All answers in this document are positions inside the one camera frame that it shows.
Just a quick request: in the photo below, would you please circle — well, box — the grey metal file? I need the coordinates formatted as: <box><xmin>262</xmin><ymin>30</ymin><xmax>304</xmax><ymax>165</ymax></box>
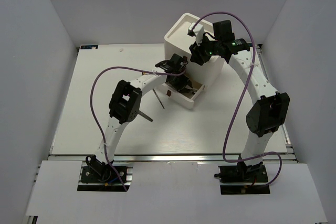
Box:
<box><xmin>139</xmin><ymin>111</ymin><xmax>153</xmax><ymax>122</ymax></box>

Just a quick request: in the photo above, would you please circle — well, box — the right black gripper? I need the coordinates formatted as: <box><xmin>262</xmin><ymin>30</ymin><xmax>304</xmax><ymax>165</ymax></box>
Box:
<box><xmin>188</xmin><ymin>33</ymin><xmax>221</xmax><ymax>67</ymax></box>

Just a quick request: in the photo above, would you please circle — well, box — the white drawer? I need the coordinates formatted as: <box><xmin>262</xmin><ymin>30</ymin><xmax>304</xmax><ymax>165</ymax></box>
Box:
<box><xmin>158</xmin><ymin>83</ymin><xmax>206</xmax><ymax>110</ymax></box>

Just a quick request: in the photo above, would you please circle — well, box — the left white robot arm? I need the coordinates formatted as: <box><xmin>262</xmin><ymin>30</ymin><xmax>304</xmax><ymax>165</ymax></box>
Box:
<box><xmin>86</xmin><ymin>54</ymin><xmax>188</xmax><ymax>182</ymax></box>

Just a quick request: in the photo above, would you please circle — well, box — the aluminium rail front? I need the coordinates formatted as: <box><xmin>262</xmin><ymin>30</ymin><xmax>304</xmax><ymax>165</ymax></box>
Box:
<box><xmin>48</xmin><ymin>153</ymin><xmax>297</xmax><ymax>162</ymax></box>

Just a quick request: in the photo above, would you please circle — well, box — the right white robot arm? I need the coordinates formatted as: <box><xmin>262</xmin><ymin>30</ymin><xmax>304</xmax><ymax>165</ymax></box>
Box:
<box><xmin>188</xmin><ymin>20</ymin><xmax>290</xmax><ymax>182</ymax></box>

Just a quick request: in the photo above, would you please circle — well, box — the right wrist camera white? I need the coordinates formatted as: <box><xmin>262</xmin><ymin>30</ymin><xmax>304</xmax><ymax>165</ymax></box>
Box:
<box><xmin>187</xmin><ymin>23</ymin><xmax>205</xmax><ymax>46</ymax></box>

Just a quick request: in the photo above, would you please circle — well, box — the white drawer cabinet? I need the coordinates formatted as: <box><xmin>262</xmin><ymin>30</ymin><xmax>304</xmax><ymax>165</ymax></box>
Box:
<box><xmin>164</xmin><ymin>12</ymin><xmax>228</xmax><ymax>88</ymax></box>

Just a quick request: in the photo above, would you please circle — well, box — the blue label left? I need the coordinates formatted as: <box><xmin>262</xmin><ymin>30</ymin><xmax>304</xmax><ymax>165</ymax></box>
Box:
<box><xmin>80</xmin><ymin>45</ymin><xmax>98</xmax><ymax>50</ymax></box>

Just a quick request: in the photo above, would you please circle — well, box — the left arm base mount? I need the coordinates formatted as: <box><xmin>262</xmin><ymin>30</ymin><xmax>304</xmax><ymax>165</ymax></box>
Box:
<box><xmin>77</xmin><ymin>165</ymin><xmax>133</xmax><ymax>193</ymax></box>

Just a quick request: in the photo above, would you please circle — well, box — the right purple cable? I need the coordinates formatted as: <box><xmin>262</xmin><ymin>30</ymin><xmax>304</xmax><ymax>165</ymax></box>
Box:
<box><xmin>195</xmin><ymin>11</ymin><xmax>284</xmax><ymax>188</ymax></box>

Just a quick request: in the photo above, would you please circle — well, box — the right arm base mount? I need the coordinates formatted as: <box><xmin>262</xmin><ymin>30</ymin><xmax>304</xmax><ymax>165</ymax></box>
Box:
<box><xmin>214</xmin><ymin>165</ymin><xmax>270</xmax><ymax>195</ymax></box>

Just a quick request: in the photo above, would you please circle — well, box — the yellow handle screwdriver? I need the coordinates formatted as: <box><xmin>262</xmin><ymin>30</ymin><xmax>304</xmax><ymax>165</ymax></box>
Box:
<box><xmin>153</xmin><ymin>89</ymin><xmax>165</xmax><ymax>109</ymax></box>

